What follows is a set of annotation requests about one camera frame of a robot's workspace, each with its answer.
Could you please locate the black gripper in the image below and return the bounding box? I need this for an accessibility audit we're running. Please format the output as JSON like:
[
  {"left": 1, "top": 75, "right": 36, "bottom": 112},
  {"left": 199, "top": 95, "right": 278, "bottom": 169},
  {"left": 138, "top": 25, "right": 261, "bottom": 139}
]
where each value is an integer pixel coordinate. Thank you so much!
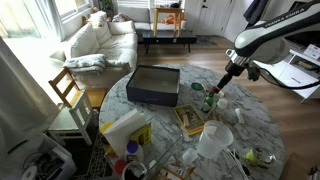
[{"left": 211, "top": 62, "right": 246, "bottom": 96}]

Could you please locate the green bottle red cap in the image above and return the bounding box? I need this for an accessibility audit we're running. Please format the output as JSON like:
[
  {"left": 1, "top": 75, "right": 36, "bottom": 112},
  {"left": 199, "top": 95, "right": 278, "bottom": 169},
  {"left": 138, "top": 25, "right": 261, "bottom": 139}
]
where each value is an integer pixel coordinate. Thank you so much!
[{"left": 201, "top": 88, "right": 216, "bottom": 114}]

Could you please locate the clear plastic measuring cup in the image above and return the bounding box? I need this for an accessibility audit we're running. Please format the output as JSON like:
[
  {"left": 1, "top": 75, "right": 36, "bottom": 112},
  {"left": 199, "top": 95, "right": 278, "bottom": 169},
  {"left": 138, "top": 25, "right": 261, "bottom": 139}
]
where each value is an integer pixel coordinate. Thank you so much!
[{"left": 196, "top": 120, "right": 235, "bottom": 160}]

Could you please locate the small clear plastic cup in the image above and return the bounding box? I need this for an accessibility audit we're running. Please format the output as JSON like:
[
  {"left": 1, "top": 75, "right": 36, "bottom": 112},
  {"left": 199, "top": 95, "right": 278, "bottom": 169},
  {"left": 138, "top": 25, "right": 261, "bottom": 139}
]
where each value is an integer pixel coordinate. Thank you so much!
[{"left": 181, "top": 147, "right": 198, "bottom": 166}]

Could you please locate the clear storage bin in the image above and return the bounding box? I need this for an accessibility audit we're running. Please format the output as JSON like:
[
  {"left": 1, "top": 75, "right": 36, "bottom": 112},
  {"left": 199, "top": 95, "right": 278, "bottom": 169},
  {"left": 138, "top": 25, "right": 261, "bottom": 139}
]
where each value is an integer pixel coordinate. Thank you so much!
[{"left": 19, "top": 133, "right": 78, "bottom": 180}]

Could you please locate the white pill bottle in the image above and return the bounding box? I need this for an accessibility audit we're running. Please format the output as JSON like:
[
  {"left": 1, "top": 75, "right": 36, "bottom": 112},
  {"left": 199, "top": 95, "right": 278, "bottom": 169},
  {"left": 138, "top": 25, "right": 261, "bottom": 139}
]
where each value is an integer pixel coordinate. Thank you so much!
[{"left": 215, "top": 98, "right": 229, "bottom": 113}]

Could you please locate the green round lid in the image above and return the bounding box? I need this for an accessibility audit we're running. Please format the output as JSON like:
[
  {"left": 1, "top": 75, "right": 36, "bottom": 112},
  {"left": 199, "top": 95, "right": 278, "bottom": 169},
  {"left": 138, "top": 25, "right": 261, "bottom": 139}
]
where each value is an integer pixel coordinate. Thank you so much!
[{"left": 190, "top": 82, "right": 204, "bottom": 92}]

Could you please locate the grey door mat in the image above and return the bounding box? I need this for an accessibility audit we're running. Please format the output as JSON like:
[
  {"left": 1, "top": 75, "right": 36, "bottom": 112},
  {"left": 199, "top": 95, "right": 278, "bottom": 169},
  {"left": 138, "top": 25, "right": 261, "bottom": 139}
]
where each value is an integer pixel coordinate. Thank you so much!
[{"left": 196, "top": 34, "right": 218, "bottom": 47}]

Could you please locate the dark blue cardboard box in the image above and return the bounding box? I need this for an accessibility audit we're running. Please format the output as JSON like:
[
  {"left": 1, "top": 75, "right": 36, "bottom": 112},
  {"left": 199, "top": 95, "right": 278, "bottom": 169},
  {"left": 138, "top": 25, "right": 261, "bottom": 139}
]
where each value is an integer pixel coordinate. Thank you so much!
[{"left": 125, "top": 64, "right": 181, "bottom": 108}]

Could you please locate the black coffee table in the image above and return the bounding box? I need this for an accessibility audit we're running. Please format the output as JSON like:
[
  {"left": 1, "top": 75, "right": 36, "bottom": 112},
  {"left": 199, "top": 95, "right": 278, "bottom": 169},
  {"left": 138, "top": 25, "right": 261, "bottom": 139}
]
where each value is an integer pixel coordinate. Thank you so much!
[{"left": 141, "top": 29, "right": 198, "bottom": 54}]

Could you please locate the white door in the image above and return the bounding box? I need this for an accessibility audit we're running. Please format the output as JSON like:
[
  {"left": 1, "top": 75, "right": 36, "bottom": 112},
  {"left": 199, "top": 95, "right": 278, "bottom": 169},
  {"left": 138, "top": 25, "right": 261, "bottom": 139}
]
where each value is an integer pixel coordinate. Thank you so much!
[{"left": 184, "top": 0, "right": 231, "bottom": 36}]

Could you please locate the clear acrylic bin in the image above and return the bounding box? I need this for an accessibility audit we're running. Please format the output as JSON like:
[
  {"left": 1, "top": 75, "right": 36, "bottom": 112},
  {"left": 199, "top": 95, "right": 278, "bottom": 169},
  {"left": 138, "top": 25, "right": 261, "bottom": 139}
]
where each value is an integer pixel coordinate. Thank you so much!
[{"left": 136, "top": 114, "right": 184, "bottom": 174}]

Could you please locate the white cabinet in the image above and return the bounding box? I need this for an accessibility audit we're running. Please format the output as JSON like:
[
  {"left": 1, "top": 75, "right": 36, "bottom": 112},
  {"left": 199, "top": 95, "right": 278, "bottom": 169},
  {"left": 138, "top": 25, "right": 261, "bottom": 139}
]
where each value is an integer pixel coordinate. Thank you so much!
[{"left": 254, "top": 43, "right": 320, "bottom": 101}]

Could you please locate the glass jar with lid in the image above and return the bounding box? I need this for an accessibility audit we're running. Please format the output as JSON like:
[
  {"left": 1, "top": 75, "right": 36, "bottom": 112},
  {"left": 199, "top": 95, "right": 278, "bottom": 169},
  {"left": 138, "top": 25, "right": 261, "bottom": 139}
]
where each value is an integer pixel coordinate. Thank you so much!
[{"left": 244, "top": 145, "right": 278, "bottom": 171}]

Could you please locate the orange plush toy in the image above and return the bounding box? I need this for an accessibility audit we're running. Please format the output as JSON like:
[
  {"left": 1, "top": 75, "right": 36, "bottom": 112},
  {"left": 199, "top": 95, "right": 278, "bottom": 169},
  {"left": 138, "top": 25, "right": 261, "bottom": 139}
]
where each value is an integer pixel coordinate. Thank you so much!
[{"left": 163, "top": 13, "right": 186, "bottom": 26}]

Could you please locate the dark hanging jacket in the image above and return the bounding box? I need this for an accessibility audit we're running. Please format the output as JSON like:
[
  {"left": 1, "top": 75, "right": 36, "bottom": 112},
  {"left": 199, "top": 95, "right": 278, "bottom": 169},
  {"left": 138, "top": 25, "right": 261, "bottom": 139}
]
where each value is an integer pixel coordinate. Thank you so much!
[{"left": 243, "top": 0, "right": 268, "bottom": 26}]

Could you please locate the yellow box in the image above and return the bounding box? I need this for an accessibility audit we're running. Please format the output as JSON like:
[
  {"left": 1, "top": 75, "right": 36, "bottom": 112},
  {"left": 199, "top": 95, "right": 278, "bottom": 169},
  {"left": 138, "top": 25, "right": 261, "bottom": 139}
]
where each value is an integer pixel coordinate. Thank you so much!
[{"left": 128, "top": 121, "right": 153, "bottom": 148}]

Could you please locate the orange brown packet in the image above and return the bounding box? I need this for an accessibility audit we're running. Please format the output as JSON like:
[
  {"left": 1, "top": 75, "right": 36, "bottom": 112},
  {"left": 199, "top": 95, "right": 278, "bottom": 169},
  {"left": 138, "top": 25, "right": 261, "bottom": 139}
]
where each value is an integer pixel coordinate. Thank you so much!
[{"left": 159, "top": 155, "right": 196, "bottom": 180}]

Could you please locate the tall wooden stool table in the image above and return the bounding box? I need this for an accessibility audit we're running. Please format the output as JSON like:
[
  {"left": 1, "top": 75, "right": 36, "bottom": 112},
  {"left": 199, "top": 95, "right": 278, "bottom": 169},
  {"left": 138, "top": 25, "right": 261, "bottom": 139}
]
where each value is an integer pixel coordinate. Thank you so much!
[{"left": 153, "top": 7, "right": 185, "bottom": 38}]

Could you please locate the white bottle blue cap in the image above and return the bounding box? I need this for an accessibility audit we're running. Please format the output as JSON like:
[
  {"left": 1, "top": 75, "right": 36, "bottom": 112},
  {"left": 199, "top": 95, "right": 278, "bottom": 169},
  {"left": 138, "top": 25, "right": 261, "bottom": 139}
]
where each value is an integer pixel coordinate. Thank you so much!
[{"left": 124, "top": 140, "right": 145, "bottom": 163}]

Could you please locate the white loveseat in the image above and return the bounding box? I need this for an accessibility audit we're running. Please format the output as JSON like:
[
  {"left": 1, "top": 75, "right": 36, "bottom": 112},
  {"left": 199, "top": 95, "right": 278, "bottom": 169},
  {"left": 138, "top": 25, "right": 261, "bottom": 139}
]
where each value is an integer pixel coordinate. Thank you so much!
[{"left": 116, "top": 6, "right": 188, "bottom": 33}]

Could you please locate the white sofa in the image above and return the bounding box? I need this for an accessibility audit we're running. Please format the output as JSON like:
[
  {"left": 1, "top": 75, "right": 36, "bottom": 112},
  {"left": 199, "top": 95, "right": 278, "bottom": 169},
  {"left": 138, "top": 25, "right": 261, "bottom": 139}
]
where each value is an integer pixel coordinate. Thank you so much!
[{"left": 49, "top": 11, "right": 139, "bottom": 89}]

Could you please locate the white mug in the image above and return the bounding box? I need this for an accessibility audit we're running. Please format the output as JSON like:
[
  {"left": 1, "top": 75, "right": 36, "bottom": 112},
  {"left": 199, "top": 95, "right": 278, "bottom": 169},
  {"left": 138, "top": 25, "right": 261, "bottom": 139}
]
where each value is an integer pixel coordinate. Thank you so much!
[{"left": 121, "top": 160, "right": 148, "bottom": 180}]

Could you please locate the yellow round object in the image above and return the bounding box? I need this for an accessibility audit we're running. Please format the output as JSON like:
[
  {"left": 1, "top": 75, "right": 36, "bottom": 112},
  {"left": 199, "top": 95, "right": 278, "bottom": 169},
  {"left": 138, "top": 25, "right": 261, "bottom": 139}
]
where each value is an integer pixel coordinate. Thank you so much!
[{"left": 99, "top": 121, "right": 114, "bottom": 134}]

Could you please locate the patterned cushion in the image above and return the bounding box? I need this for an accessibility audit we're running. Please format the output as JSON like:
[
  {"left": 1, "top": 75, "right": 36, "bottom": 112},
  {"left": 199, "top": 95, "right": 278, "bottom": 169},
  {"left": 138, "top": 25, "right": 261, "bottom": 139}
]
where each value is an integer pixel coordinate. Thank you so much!
[{"left": 111, "top": 12, "right": 133, "bottom": 24}]

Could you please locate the red capped jar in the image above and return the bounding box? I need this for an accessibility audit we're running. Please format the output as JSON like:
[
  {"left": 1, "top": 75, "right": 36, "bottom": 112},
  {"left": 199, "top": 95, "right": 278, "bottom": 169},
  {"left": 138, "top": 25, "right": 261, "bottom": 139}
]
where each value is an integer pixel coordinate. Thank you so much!
[{"left": 113, "top": 159, "right": 128, "bottom": 176}]

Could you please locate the grey white throw blanket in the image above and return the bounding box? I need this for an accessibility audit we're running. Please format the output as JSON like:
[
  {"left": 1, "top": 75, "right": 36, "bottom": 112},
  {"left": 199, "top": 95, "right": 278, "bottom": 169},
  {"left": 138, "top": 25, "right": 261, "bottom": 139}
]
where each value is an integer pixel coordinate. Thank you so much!
[{"left": 63, "top": 53, "right": 107, "bottom": 76}]

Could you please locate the lattice pattern rug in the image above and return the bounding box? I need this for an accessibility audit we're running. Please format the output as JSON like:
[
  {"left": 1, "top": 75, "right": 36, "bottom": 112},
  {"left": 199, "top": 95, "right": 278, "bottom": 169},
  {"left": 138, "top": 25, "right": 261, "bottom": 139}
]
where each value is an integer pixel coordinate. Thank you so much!
[{"left": 71, "top": 129, "right": 113, "bottom": 180}]

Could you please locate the floral pillow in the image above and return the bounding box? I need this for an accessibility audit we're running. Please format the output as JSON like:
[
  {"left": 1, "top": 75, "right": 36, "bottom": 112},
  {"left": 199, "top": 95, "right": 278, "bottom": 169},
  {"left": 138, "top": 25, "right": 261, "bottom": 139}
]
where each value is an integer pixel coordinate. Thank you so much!
[{"left": 87, "top": 10, "right": 108, "bottom": 28}]

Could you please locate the white wooden chair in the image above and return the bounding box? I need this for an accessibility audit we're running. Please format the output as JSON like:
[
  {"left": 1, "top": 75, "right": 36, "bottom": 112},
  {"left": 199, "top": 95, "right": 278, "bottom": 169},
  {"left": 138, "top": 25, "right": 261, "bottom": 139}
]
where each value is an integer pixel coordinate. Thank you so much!
[{"left": 48, "top": 91, "right": 94, "bottom": 147}]

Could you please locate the brown wooden chair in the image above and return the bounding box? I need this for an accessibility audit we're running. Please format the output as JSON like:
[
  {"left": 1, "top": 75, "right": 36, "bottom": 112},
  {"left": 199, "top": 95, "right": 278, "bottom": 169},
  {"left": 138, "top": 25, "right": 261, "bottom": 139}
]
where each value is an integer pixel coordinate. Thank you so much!
[{"left": 48, "top": 66, "right": 108, "bottom": 109}]

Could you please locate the large bright window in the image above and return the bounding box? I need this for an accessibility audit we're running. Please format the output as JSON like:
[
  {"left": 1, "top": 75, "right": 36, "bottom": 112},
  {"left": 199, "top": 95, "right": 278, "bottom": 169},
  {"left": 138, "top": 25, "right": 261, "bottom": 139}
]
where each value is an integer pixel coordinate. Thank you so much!
[{"left": 53, "top": 0, "right": 93, "bottom": 21}]

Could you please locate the white tape roll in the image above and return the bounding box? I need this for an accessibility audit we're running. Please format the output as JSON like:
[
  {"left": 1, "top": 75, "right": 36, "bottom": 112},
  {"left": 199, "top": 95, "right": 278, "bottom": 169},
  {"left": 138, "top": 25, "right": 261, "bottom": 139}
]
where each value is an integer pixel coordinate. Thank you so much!
[{"left": 21, "top": 165, "right": 38, "bottom": 180}]

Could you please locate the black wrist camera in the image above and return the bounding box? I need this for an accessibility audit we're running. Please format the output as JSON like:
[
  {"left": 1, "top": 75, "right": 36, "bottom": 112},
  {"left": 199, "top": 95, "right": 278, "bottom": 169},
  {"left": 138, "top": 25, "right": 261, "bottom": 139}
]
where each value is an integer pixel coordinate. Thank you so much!
[{"left": 246, "top": 64, "right": 261, "bottom": 82}]

